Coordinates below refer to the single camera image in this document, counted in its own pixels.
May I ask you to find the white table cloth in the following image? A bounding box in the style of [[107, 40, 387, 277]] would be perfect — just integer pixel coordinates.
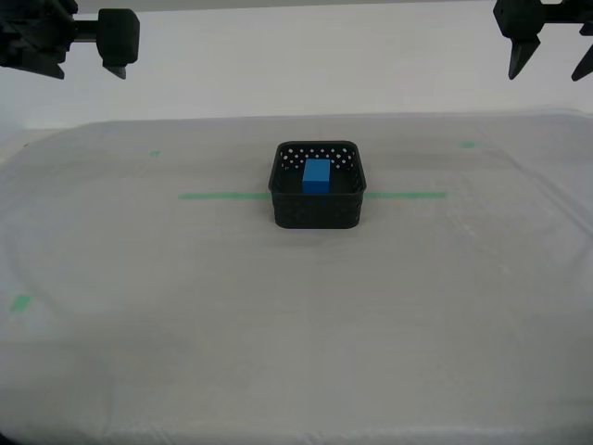
[[0, 108, 593, 445]]

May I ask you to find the long green tape strip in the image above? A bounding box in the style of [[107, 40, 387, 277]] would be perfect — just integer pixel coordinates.
[[178, 190, 448, 202]]

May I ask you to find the blue rectangular block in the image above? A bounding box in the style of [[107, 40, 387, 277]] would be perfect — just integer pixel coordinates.
[[301, 159, 332, 195]]

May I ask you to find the black perforated plastic basket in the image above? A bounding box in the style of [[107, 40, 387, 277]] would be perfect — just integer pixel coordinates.
[[267, 138, 371, 232]]

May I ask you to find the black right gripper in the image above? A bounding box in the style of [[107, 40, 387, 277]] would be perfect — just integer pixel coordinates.
[[492, 0, 593, 83]]

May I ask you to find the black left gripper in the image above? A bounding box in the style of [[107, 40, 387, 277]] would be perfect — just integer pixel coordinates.
[[0, 0, 142, 81]]

